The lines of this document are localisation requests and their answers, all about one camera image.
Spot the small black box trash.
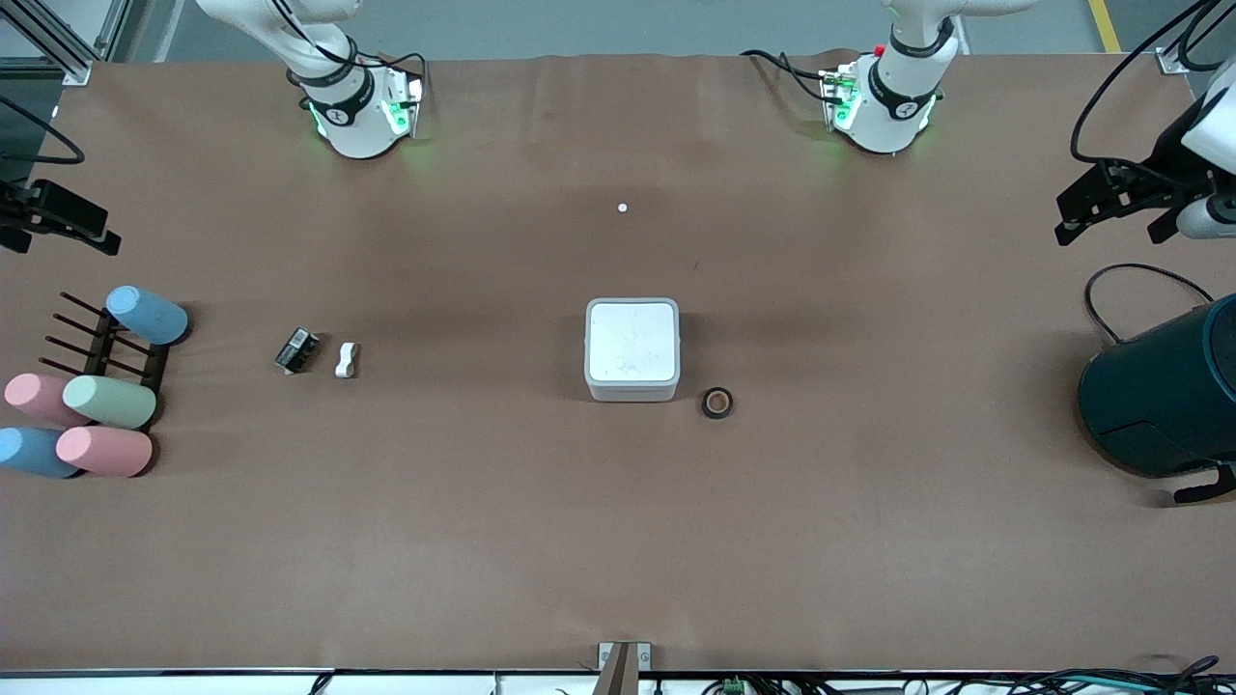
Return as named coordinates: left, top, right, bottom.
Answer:
left=274, top=326, right=321, bottom=375

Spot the white trash bin lid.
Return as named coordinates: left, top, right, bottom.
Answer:
left=589, top=302, right=677, bottom=383

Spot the white square trash bin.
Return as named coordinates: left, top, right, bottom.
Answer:
left=583, top=296, right=683, bottom=403

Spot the blue cup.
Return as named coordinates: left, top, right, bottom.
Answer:
left=104, top=285, right=190, bottom=347
left=0, top=427, right=83, bottom=480

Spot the dark wooden cup rack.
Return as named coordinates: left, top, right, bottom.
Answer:
left=39, top=290, right=173, bottom=431

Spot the pink cup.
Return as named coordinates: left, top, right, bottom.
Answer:
left=3, top=373, right=88, bottom=428
left=55, top=426, right=154, bottom=478

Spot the dark teal round appliance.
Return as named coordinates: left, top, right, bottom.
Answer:
left=1077, top=292, right=1236, bottom=505

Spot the green cup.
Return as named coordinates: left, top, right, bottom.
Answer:
left=62, top=375, right=157, bottom=431

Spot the black appliance power cable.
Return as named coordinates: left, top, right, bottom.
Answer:
left=1083, top=263, right=1215, bottom=346

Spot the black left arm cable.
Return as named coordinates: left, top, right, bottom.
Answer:
left=1070, top=0, right=1236, bottom=167

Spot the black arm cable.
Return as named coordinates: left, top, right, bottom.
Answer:
left=1070, top=0, right=1236, bottom=167
left=0, top=95, right=86, bottom=165

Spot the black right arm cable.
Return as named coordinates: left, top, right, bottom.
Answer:
left=0, top=95, right=86, bottom=165

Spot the aluminium frame post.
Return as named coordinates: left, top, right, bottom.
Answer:
left=0, top=0, right=131, bottom=88
left=1154, top=0, right=1236, bottom=76

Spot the black left base cable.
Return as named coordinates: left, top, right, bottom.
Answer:
left=740, top=48, right=836, bottom=105

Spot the black base cable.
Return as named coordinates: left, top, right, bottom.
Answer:
left=362, top=50, right=429, bottom=107
left=740, top=48, right=836, bottom=105

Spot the black right base cable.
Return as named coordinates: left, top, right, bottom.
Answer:
left=362, top=50, right=429, bottom=107

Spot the black floor cable bundle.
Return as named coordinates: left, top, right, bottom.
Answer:
left=1004, top=656, right=1236, bottom=695

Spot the metal table edge bracket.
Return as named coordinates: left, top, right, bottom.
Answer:
left=597, top=641, right=652, bottom=695

